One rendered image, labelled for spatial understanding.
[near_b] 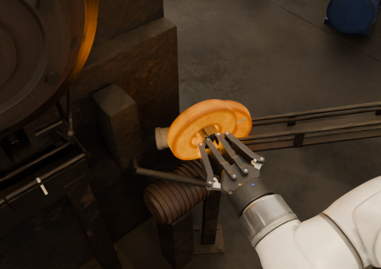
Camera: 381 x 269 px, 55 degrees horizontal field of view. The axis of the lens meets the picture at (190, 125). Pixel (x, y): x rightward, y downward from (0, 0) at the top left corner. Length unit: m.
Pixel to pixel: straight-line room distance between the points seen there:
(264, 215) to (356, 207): 0.14
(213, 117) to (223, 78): 1.43
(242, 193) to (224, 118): 0.18
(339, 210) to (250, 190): 0.14
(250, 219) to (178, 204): 0.44
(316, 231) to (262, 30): 2.06
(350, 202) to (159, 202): 0.56
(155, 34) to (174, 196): 0.44
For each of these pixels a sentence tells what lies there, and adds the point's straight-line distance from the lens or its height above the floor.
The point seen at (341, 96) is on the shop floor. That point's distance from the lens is 2.19.
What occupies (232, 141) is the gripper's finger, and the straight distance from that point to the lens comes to 0.73.
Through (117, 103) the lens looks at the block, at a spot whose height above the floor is 0.80.
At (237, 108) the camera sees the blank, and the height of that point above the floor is 0.78.
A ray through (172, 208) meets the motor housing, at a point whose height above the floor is 0.50.
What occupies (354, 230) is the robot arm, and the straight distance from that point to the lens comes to 0.62.
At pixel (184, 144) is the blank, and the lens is 0.75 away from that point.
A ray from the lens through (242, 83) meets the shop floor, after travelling 2.13.
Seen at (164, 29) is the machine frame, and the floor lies 0.87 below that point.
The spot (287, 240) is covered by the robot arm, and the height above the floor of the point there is 0.88.
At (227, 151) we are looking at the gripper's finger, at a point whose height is 0.85.
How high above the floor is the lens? 1.42
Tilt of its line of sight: 49 degrees down
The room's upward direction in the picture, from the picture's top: straight up
